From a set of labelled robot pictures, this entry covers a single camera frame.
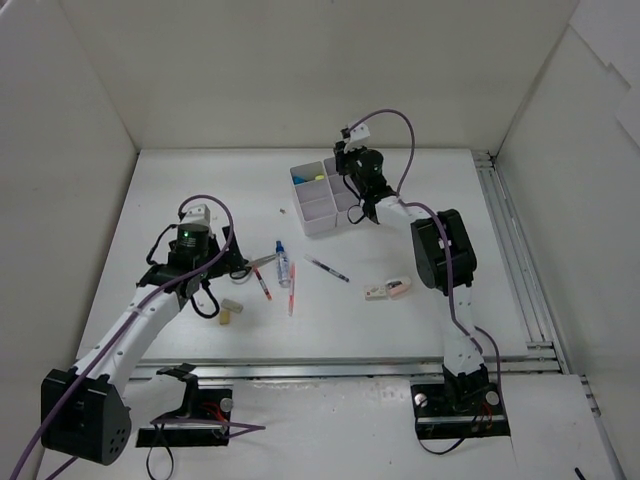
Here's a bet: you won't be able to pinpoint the pink pen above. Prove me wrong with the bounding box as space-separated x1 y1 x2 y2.
288 262 296 317

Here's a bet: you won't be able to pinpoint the red gel pen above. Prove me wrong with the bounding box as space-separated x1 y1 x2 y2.
253 266 273 301

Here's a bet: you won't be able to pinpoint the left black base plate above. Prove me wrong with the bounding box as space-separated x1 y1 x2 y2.
135 387 233 448

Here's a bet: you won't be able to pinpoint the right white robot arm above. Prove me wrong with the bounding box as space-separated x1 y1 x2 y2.
333 140 489 414

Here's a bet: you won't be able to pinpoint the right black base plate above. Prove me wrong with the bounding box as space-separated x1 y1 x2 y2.
410 381 511 441

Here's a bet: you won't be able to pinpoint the tan eraser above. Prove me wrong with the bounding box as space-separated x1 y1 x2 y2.
219 310 231 325

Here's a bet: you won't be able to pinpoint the grey white eraser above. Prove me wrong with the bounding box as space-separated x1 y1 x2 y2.
220 298 244 314

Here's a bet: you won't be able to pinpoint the aluminium front rail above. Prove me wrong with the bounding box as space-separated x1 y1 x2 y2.
74 340 569 385

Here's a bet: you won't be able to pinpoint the black handled scissors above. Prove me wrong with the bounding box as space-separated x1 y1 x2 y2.
229 254 276 281

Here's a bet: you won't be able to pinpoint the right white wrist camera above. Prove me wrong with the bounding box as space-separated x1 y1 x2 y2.
341 123 370 153

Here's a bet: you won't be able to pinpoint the clear black gel pen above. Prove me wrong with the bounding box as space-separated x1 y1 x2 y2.
304 255 350 283

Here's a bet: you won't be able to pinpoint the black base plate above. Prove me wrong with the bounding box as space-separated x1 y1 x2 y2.
410 381 511 441
135 387 233 448

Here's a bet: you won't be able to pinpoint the pink white correction tape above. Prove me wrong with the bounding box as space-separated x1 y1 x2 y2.
385 276 412 299

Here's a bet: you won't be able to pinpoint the aluminium right rail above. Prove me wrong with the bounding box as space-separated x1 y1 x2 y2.
472 152 571 374

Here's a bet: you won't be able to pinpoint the aluminium rail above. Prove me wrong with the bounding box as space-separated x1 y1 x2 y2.
472 152 571 374
74 340 569 385

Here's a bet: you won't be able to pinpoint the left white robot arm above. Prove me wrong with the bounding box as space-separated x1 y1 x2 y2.
40 223 245 465

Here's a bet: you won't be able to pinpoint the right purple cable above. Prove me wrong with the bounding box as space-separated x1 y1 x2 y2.
349 109 503 396

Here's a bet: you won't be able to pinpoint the white boxed eraser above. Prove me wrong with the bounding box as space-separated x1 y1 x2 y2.
364 284 389 301

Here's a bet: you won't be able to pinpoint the clear blue spray bottle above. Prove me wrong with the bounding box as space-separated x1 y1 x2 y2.
275 240 291 288

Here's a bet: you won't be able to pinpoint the white left compartment organizer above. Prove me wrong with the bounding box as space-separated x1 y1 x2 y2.
289 161 337 237

